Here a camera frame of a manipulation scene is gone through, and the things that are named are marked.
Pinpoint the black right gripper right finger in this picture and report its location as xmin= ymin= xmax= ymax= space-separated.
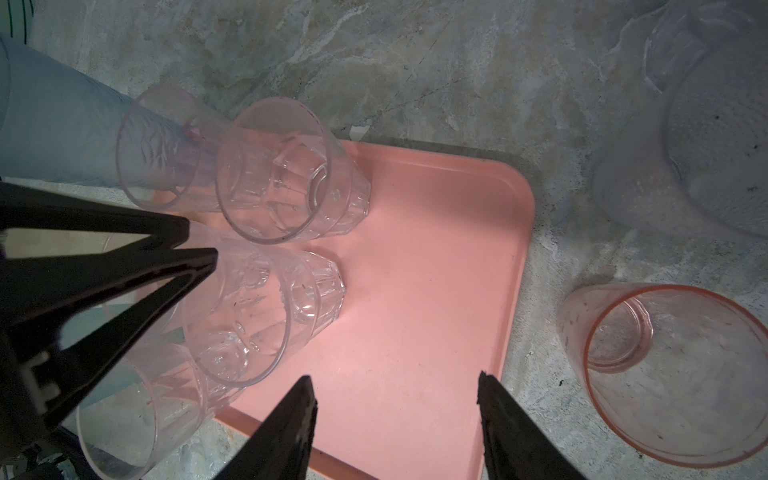
xmin=477 ymin=372 xmax=585 ymax=480

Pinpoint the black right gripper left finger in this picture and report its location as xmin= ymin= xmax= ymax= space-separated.
xmin=216 ymin=375 xmax=318 ymax=480

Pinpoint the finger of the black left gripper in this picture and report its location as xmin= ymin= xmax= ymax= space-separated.
xmin=1 ymin=248 xmax=218 ymax=456
xmin=1 ymin=182 xmax=190 ymax=251

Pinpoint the blue translucent cup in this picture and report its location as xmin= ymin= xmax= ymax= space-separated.
xmin=1 ymin=35 xmax=133 ymax=187

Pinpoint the clear faceted glass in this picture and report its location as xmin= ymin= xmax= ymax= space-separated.
xmin=180 ymin=239 xmax=346 ymax=388

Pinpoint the pink translucent cup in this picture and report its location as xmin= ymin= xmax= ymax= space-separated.
xmin=556 ymin=283 xmax=767 ymax=468

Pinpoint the pink plastic tray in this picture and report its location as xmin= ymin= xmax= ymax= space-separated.
xmin=218 ymin=141 xmax=535 ymax=479

